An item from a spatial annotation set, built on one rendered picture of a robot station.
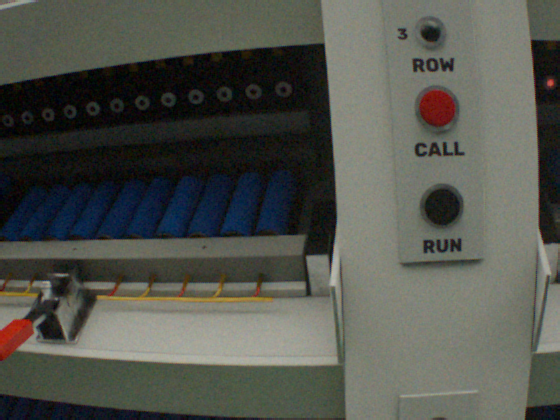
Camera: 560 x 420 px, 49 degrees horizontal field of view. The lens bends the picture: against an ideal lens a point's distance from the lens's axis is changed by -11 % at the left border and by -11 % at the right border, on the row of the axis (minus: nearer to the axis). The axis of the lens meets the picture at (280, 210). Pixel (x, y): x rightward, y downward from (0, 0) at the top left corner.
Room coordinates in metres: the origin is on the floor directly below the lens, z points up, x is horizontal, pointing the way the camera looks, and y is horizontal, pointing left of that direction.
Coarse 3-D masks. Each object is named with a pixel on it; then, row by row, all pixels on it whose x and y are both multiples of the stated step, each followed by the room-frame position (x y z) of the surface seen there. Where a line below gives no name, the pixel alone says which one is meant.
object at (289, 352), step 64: (128, 128) 0.49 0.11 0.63; (192, 128) 0.48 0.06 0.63; (256, 128) 0.47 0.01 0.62; (320, 192) 0.44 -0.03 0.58; (320, 256) 0.33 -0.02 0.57; (0, 320) 0.36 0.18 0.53; (128, 320) 0.35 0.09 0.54; (192, 320) 0.34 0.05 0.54; (256, 320) 0.33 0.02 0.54; (320, 320) 0.33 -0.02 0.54; (0, 384) 0.35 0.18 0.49; (64, 384) 0.34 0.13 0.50; (128, 384) 0.33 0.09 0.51; (192, 384) 0.32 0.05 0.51; (256, 384) 0.31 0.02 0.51; (320, 384) 0.30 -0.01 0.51
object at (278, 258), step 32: (0, 256) 0.38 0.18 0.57; (32, 256) 0.37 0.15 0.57; (64, 256) 0.37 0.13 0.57; (96, 256) 0.37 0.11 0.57; (128, 256) 0.36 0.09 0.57; (160, 256) 0.36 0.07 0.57; (192, 256) 0.35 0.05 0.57; (224, 256) 0.35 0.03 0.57; (256, 256) 0.35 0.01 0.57; (288, 256) 0.34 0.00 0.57; (256, 288) 0.34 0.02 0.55
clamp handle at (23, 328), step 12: (48, 288) 0.33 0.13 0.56; (48, 300) 0.34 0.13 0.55; (36, 312) 0.32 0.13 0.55; (48, 312) 0.32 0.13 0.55; (12, 324) 0.30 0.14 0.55; (24, 324) 0.30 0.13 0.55; (36, 324) 0.31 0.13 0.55; (0, 336) 0.28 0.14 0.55; (12, 336) 0.28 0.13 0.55; (24, 336) 0.29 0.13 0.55; (0, 348) 0.27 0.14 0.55; (12, 348) 0.28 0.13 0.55; (0, 360) 0.27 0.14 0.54
